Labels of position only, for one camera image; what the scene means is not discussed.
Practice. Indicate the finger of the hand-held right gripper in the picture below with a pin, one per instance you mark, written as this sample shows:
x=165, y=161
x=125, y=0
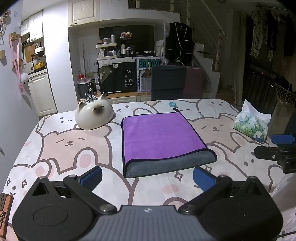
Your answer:
x=268, y=153
x=284, y=139

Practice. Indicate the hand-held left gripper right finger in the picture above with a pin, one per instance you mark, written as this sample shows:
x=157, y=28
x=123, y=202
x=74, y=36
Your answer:
x=203, y=177

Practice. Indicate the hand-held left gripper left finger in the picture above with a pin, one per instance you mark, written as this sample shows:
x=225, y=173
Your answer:
x=92, y=177

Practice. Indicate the purple and grey towel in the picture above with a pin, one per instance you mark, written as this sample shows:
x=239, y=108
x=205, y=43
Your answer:
x=157, y=134

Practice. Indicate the floral tissue pack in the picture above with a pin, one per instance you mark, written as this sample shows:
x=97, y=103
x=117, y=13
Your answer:
x=251, y=126

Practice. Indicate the bear-print tablecloth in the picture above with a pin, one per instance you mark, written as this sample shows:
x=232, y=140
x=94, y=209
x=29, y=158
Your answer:
x=69, y=143

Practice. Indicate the cat-shaped ceramic bowl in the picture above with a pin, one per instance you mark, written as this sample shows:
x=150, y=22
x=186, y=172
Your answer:
x=92, y=117

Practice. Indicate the small blue cap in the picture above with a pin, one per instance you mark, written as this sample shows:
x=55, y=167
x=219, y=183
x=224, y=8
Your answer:
x=172, y=104

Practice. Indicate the metal keys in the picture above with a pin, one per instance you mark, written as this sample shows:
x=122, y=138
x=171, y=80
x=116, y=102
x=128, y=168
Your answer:
x=90, y=96

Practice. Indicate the dark trash bin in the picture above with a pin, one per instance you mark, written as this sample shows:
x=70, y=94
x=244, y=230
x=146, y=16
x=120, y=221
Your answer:
x=86, y=90

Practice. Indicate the white lower kitchen cabinet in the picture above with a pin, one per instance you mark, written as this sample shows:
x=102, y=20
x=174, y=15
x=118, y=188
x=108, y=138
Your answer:
x=42, y=95

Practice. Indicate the white kitchen cabinet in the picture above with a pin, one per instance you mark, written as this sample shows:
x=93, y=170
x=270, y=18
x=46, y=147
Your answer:
x=42, y=95
x=36, y=25

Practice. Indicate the mauve cloth on chair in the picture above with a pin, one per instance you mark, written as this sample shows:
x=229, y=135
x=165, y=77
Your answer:
x=194, y=81

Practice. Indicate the dark chair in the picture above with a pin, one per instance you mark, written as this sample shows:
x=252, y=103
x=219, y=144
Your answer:
x=167, y=81

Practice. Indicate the black printed banner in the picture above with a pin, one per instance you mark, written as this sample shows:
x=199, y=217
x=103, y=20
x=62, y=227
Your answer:
x=120, y=76

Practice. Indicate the dark hanging clothes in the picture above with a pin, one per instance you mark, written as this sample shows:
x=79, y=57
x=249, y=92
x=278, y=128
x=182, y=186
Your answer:
x=281, y=30

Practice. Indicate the patterned hanging shirt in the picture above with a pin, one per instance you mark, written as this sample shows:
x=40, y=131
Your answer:
x=257, y=32

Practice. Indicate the green sign plate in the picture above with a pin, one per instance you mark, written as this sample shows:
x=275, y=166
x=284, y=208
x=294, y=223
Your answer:
x=149, y=64

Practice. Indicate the white countertop shelf organizer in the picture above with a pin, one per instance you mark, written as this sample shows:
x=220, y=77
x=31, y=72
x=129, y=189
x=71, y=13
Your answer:
x=106, y=49

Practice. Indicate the kitchen appliance with yellow pot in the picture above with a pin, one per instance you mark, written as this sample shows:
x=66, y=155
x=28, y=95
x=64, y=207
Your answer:
x=38, y=60

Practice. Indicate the stair railing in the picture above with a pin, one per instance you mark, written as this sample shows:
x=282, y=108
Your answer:
x=205, y=30

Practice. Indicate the black vest with white trim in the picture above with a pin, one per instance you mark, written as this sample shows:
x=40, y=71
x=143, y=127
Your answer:
x=179, y=42

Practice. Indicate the white upper kitchen cabinet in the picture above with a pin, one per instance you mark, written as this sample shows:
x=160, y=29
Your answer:
x=36, y=25

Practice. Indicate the white overhead cabinet door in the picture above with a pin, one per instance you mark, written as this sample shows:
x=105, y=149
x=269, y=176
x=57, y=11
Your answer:
x=83, y=10

